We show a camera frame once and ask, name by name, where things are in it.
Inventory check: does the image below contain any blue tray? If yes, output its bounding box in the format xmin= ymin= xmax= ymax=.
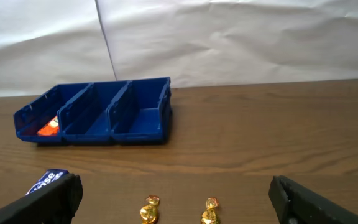
xmin=13 ymin=77 xmax=172 ymax=146

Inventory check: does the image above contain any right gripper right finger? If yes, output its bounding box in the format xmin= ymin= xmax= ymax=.
xmin=268 ymin=175 xmax=358 ymax=224

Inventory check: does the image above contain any wide orange candy box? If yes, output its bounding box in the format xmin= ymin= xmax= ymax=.
xmin=36 ymin=115 xmax=60 ymax=137

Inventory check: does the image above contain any gold candy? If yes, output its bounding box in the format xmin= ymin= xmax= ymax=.
xmin=200 ymin=197 xmax=221 ymax=224
xmin=139 ymin=195 xmax=161 ymax=224

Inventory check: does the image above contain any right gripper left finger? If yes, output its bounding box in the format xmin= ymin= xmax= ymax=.
xmin=0 ymin=173 xmax=84 ymax=224

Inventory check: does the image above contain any blue candy pack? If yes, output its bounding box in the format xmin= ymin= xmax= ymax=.
xmin=25 ymin=169 xmax=70 ymax=196

